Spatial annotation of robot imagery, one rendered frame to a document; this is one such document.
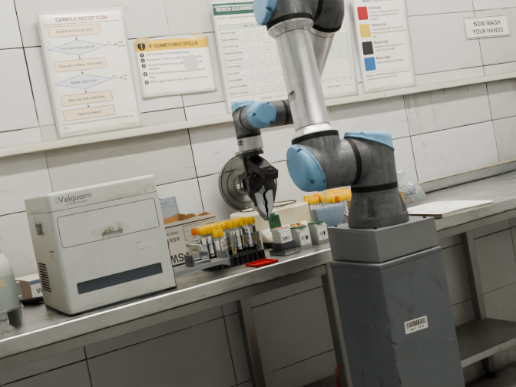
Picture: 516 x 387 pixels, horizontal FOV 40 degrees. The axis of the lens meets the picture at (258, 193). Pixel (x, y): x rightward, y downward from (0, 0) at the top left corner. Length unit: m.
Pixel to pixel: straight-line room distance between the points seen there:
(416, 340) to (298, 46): 0.75
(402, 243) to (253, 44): 1.27
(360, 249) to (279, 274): 0.31
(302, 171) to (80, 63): 1.06
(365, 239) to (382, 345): 0.25
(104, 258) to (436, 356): 0.84
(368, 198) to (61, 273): 0.76
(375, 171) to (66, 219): 0.75
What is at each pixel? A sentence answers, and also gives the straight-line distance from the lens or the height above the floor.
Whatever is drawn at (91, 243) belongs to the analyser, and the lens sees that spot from 1.75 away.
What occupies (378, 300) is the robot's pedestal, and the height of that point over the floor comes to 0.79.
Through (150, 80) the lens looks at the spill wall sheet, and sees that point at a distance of 2.53.
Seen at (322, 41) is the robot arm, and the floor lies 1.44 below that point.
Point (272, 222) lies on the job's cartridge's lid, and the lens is 2.07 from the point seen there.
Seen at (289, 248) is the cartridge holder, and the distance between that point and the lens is 2.04.
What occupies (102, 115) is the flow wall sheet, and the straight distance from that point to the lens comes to 2.45.
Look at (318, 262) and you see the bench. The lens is 1.99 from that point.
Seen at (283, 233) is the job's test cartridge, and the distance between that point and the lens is 2.03.
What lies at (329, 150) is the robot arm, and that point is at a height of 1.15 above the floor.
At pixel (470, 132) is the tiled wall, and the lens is 3.39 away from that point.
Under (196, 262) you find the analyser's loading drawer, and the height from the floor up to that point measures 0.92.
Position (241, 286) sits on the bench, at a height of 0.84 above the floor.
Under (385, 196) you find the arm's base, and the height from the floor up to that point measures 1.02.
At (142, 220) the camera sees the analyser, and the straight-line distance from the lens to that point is 1.79.
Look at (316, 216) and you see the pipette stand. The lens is 2.19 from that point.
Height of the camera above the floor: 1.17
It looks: 3 degrees down
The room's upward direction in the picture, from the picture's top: 11 degrees counter-clockwise
